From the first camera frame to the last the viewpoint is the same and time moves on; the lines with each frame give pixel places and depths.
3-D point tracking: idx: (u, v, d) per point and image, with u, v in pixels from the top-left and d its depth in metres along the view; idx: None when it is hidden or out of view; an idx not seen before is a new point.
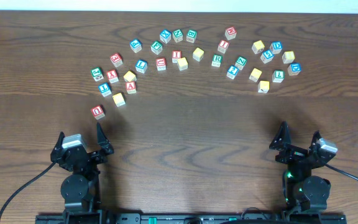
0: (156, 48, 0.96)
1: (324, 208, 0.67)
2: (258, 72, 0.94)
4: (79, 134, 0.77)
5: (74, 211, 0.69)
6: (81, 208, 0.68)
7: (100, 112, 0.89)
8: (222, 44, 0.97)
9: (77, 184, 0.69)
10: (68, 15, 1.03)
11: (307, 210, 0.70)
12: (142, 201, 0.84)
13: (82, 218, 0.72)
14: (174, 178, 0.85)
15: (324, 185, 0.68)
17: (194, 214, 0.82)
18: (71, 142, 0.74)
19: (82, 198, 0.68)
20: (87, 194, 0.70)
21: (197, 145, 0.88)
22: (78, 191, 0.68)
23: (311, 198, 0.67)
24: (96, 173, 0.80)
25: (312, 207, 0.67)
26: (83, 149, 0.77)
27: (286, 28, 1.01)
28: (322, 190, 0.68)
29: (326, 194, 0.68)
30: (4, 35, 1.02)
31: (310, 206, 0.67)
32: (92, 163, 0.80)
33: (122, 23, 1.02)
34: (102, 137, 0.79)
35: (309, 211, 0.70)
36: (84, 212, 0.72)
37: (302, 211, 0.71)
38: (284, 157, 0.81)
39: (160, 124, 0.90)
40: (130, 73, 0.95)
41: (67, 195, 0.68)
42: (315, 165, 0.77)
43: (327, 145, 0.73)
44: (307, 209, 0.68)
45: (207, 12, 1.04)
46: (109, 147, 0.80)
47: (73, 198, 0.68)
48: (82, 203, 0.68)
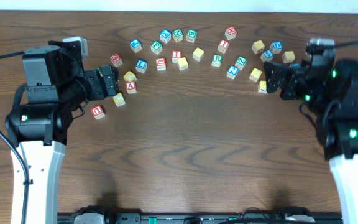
0: (156, 48, 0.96)
1: None
2: (258, 72, 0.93)
4: (85, 40, 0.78)
5: (33, 71, 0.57)
6: (43, 69, 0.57)
7: (100, 112, 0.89)
8: (222, 44, 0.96)
9: (47, 48, 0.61)
10: (68, 16, 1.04)
11: (345, 99, 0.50)
12: (142, 201, 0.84)
13: (36, 105, 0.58)
14: (174, 178, 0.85)
15: None
17: (194, 214, 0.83)
18: (71, 38, 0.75)
19: (49, 57, 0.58)
20: (53, 65, 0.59)
21: (197, 145, 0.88)
22: (45, 51, 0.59)
23: (353, 75, 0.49)
24: (84, 88, 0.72)
25: (354, 94, 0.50)
26: (80, 48, 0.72)
27: (286, 28, 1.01)
28: None
29: None
30: (4, 34, 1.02)
31: (350, 83, 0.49)
32: (84, 83, 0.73)
33: (122, 23, 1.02)
34: (109, 70, 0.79)
35: (348, 104, 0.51)
36: (45, 96, 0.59)
37: (346, 106, 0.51)
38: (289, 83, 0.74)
39: (160, 124, 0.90)
40: (130, 73, 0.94)
41: (30, 53, 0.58)
42: (321, 71, 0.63)
43: (321, 41, 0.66)
44: (345, 89, 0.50)
45: (207, 12, 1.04)
46: (110, 84, 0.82)
47: (35, 55, 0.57)
48: (46, 62, 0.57)
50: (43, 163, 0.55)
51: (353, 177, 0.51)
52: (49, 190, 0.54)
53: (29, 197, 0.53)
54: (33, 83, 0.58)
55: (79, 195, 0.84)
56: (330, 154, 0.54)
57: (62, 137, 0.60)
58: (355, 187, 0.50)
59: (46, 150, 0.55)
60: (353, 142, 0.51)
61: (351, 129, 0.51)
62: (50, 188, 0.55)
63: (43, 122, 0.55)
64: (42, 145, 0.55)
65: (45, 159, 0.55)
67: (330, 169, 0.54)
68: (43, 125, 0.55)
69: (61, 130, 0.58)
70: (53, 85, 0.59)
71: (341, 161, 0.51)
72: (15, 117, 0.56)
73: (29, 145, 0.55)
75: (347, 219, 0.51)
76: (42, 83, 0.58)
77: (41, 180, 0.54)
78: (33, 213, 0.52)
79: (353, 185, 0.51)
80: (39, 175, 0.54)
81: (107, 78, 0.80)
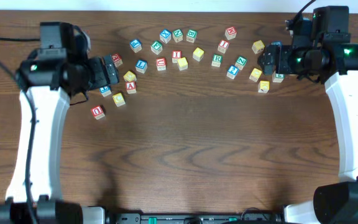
0: (156, 48, 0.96)
1: (348, 9, 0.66)
2: (258, 72, 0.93)
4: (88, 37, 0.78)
5: (48, 35, 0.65)
6: (57, 33, 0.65)
7: (100, 112, 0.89)
8: (222, 44, 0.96)
9: None
10: (68, 16, 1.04)
11: (329, 24, 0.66)
12: (142, 201, 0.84)
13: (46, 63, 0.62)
14: (174, 178, 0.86)
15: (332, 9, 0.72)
17: (194, 214, 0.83)
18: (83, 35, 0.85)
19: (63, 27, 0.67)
20: (67, 33, 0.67)
21: (197, 145, 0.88)
22: None
23: (330, 9, 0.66)
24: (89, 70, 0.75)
25: (334, 22, 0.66)
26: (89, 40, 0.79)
27: (286, 28, 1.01)
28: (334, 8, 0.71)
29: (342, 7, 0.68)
30: (4, 35, 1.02)
31: (328, 10, 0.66)
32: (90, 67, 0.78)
33: (122, 23, 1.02)
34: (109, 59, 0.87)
35: (334, 32, 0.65)
36: (55, 56, 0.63)
37: (333, 33, 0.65)
38: (280, 56, 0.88)
39: (160, 124, 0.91)
40: (130, 73, 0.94)
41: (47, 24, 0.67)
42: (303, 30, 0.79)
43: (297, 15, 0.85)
44: (328, 17, 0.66)
45: (207, 12, 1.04)
46: (113, 71, 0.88)
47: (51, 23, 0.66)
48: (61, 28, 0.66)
50: (50, 106, 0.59)
51: (348, 89, 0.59)
52: (53, 132, 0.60)
53: (36, 134, 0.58)
54: (47, 47, 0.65)
55: (79, 195, 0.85)
56: (326, 76, 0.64)
57: (67, 92, 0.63)
58: (350, 98, 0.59)
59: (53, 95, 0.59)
60: (347, 59, 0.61)
61: (345, 47, 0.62)
62: (54, 129, 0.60)
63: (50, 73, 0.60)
64: (49, 90, 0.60)
65: (51, 102, 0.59)
67: (327, 92, 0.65)
68: (50, 76, 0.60)
69: (67, 84, 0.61)
70: (64, 48, 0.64)
71: (335, 78, 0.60)
72: (27, 69, 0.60)
73: (39, 90, 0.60)
75: (344, 129, 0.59)
76: (55, 46, 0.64)
77: (46, 121, 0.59)
78: (39, 145, 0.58)
79: (347, 94, 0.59)
80: (46, 116, 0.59)
81: (109, 65, 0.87)
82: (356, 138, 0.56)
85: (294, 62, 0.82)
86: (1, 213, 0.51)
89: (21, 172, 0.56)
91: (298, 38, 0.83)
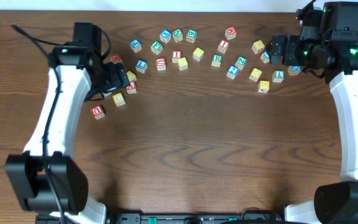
0: (156, 48, 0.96)
1: None
2: (258, 72, 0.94)
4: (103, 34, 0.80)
5: (79, 30, 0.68)
6: (87, 30, 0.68)
7: (100, 112, 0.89)
8: (222, 44, 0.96)
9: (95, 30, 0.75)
10: (68, 16, 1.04)
11: (339, 22, 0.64)
12: (142, 201, 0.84)
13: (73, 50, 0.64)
14: (174, 178, 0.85)
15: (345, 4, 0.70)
17: (194, 214, 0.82)
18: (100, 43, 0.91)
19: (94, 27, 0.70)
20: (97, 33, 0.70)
21: (197, 145, 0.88)
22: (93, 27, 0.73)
23: (340, 5, 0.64)
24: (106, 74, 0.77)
25: (344, 20, 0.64)
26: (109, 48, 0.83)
27: (286, 28, 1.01)
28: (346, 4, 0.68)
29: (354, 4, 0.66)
30: (4, 35, 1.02)
31: (340, 6, 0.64)
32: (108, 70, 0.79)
33: (122, 23, 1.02)
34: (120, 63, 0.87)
35: (342, 30, 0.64)
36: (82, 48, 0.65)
37: (342, 32, 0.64)
38: (287, 48, 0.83)
39: (160, 124, 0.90)
40: (130, 73, 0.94)
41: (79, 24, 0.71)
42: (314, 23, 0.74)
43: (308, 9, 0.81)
44: (339, 14, 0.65)
45: (207, 12, 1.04)
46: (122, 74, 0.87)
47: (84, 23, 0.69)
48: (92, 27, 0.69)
50: (73, 80, 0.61)
51: (352, 88, 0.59)
52: (74, 100, 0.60)
53: (58, 102, 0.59)
54: (74, 37, 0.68)
55: None
56: (331, 75, 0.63)
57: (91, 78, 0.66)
58: (354, 99, 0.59)
59: (78, 73, 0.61)
60: (353, 60, 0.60)
61: (351, 47, 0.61)
62: (74, 102, 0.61)
63: (78, 56, 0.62)
64: (75, 68, 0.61)
65: (75, 76, 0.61)
67: (330, 91, 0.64)
68: (77, 58, 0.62)
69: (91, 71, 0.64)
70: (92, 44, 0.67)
71: (340, 77, 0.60)
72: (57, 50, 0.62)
73: (66, 67, 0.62)
75: (348, 129, 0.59)
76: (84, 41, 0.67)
77: (69, 93, 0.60)
78: (60, 112, 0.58)
79: (352, 93, 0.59)
80: (69, 88, 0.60)
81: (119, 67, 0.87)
82: None
85: (301, 53, 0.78)
86: (18, 165, 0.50)
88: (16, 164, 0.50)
89: (41, 130, 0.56)
91: (307, 28, 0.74)
